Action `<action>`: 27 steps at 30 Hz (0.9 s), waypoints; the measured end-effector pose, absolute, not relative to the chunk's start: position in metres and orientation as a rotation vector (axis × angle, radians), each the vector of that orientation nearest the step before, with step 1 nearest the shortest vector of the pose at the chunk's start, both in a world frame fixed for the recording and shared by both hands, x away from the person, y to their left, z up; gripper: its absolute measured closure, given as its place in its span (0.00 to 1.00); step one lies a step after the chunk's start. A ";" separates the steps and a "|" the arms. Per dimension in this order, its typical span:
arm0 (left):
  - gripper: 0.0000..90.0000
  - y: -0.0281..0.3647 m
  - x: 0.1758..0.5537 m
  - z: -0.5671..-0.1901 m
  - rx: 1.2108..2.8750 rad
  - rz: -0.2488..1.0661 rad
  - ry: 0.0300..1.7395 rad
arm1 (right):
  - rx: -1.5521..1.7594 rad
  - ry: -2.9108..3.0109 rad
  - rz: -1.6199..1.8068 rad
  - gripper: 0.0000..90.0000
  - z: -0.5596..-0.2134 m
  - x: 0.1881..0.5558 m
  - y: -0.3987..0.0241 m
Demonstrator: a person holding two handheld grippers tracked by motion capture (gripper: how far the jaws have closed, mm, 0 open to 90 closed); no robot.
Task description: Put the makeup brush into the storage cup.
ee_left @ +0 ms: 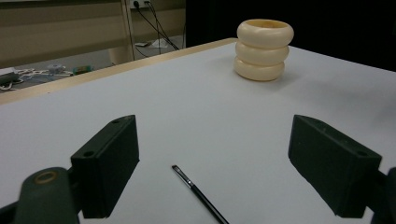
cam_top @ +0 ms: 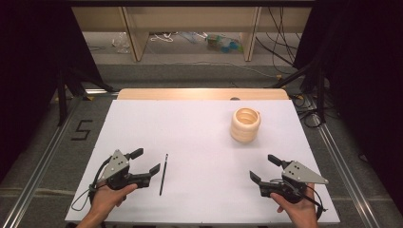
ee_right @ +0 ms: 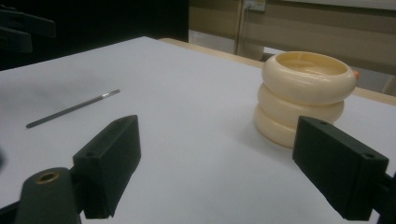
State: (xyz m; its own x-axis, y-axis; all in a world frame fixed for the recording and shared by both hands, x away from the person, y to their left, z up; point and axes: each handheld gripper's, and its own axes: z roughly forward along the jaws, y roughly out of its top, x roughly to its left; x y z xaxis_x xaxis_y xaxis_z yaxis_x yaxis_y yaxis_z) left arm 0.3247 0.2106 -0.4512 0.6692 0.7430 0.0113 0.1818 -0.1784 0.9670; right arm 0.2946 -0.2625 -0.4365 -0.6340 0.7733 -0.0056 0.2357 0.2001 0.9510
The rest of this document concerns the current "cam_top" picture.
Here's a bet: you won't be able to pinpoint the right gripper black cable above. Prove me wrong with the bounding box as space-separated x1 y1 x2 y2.
302 184 329 221

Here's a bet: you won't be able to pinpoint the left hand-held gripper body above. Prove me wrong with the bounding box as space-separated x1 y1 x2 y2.
96 149 152 191

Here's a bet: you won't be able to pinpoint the person's left hand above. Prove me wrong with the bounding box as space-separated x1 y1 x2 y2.
89 182 139 219

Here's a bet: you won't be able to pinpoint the black floor cable bundle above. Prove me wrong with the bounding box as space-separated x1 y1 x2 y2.
290 93 326 129

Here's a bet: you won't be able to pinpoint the white board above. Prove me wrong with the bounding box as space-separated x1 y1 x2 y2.
65 99 341 224

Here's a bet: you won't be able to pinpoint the black pencil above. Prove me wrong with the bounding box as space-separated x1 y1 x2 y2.
159 153 169 197

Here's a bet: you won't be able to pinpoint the black tripod stand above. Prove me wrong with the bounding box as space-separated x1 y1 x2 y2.
271 59 328 125
56 66 116 127

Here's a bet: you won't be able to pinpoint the metal floor rail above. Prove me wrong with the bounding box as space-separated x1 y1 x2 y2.
1 103 82 228
312 112 383 228

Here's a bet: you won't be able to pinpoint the clear plastic bag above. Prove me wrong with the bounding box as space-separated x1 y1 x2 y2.
111 31 131 54

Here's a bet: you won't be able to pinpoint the black curtain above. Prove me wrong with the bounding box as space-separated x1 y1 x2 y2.
293 0 403 217
0 0 104 184

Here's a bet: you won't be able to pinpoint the colourful plastic bag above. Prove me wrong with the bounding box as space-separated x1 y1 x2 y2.
205 32 244 54

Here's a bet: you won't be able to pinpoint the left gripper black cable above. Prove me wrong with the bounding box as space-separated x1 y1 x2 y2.
70 155 113 212

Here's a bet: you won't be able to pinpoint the hanging black cables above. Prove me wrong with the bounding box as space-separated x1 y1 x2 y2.
255 7 302 76

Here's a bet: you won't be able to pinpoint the beige ribbed cup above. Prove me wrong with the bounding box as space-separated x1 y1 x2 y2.
230 107 261 143

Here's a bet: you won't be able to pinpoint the wooden shelf unit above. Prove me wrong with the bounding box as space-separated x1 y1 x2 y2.
71 6 313 63

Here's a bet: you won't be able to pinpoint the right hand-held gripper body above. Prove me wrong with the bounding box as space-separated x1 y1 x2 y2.
259 160 330 204

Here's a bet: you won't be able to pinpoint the wooden table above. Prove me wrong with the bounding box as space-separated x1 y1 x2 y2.
116 87 290 102

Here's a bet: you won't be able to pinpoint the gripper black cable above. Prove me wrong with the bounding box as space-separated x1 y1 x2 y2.
70 155 113 212
302 184 329 221

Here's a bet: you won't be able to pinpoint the white coiled cable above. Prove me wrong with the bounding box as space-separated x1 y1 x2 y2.
149 31 179 44

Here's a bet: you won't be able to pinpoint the person's right hand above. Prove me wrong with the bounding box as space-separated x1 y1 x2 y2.
270 182 319 222

